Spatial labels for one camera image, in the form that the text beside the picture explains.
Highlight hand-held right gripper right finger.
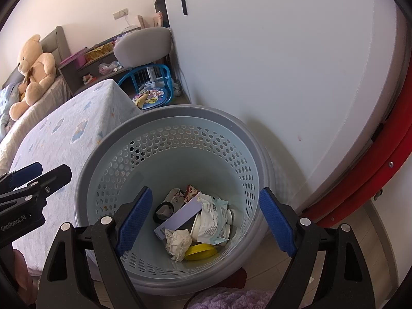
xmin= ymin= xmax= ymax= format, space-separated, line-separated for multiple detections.
xmin=259 ymin=187 xmax=375 ymax=309

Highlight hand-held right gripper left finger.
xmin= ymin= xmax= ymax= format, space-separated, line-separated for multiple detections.
xmin=35 ymin=187 xmax=153 ymax=309

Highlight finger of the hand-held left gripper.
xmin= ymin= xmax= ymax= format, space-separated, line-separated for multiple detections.
xmin=0 ymin=164 xmax=73 ymax=213
xmin=0 ymin=162 xmax=43 ymax=190

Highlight small black object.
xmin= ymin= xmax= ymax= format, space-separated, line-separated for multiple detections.
xmin=152 ymin=201 xmax=174 ymax=223

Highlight purple cartoon box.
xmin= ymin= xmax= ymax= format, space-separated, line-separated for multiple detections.
xmin=154 ymin=192 xmax=204 ymax=240

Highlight white paper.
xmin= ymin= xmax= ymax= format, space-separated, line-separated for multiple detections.
xmin=165 ymin=228 xmax=193 ymax=262

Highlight pale green wipes packet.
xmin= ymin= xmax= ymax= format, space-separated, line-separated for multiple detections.
xmin=196 ymin=193 xmax=231 ymax=244

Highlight yellow plastic ring lid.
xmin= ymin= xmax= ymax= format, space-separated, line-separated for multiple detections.
xmin=184 ymin=244 xmax=218 ymax=261

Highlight grey perforated plastic basket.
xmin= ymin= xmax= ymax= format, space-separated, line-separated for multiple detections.
xmin=75 ymin=105 xmax=271 ymax=297

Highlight person's left hand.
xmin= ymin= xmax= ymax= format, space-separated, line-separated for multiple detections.
xmin=13 ymin=250 xmax=35 ymax=301

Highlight blue printed blanket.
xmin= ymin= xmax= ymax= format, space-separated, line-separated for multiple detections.
xmin=8 ymin=79 xmax=144 ymax=271

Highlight blue folded quilt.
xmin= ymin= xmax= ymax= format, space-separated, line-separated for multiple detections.
xmin=0 ymin=82 xmax=20 ymax=132

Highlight bed with beige cover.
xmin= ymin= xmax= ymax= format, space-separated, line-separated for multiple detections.
xmin=0 ymin=77 xmax=70 ymax=155

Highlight large beige teddy bear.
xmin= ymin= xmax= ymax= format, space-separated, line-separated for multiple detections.
xmin=9 ymin=34 xmax=57 ymax=121

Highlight grey shelf unit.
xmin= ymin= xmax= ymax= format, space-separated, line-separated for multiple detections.
xmin=58 ymin=27 xmax=142 ymax=99

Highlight pink plastic box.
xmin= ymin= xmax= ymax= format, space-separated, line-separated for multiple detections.
xmin=59 ymin=48 xmax=87 ymax=68

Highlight blue metal stool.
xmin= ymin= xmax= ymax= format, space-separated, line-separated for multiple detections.
xmin=117 ymin=64 xmax=173 ymax=108

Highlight pink plastic bag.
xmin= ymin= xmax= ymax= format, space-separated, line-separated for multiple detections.
xmin=98 ymin=61 xmax=118 ymax=74

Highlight grey padded headboard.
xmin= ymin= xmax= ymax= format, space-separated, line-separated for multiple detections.
xmin=2 ymin=26 xmax=71 ymax=82

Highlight gold foil packets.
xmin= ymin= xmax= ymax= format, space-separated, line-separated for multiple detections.
xmin=85 ymin=43 xmax=115 ymax=62

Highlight white wardrobe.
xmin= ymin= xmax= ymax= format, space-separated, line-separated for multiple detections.
xmin=153 ymin=0 xmax=412 ymax=213

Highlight grey chair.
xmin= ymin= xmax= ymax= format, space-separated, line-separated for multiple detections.
xmin=113 ymin=27 xmax=182 ymax=96

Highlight pink gift box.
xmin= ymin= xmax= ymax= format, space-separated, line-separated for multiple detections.
xmin=138 ymin=11 xmax=163 ymax=29

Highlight red frame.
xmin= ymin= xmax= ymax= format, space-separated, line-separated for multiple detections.
xmin=301 ymin=61 xmax=412 ymax=232

